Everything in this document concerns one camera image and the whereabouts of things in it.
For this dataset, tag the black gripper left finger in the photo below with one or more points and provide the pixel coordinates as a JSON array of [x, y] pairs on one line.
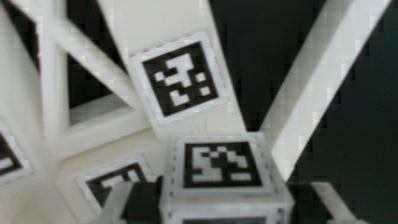
[[132, 205]]

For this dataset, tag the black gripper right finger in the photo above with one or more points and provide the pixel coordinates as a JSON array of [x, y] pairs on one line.
[[321, 207]]

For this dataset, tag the white chair leg cube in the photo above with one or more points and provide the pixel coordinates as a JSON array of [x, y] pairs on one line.
[[223, 186]]

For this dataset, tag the white chair back frame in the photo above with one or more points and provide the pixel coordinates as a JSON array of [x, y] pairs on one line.
[[116, 83]]

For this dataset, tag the white chair seat plate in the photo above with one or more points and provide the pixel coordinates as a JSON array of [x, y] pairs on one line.
[[88, 179]]

